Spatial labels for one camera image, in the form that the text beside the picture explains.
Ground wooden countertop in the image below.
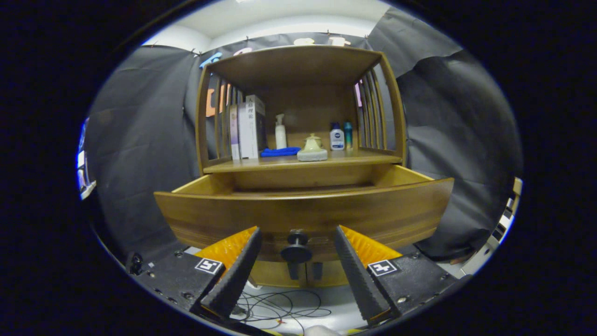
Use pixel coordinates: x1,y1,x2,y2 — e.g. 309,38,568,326
203,148,403,174

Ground white bottle with blue cap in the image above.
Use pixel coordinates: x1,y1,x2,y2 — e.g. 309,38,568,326
330,122,345,151

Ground white spray bottle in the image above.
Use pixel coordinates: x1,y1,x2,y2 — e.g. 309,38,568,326
275,113,288,150

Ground thin purple white book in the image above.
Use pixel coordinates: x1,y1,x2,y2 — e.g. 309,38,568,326
229,105,241,161

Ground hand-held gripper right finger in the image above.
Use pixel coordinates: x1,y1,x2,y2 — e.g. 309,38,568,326
334,224,469,326

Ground thick white book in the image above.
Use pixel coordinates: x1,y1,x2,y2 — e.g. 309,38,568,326
238,95,266,160

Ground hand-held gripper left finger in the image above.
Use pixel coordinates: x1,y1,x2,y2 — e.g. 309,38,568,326
133,226,263,320

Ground black floor cables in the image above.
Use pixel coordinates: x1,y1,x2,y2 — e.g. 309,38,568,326
233,289,333,334

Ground wooden cabinet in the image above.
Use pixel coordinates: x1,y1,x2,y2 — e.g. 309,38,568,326
196,44,409,287

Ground wooden cabinet door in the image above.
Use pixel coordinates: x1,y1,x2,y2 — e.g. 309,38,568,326
250,259,308,287
305,259,350,287

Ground blue cloth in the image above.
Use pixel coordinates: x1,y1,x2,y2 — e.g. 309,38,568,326
260,147,301,157

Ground wooden drawer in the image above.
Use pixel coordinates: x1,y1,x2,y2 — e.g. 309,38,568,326
154,164,454,263

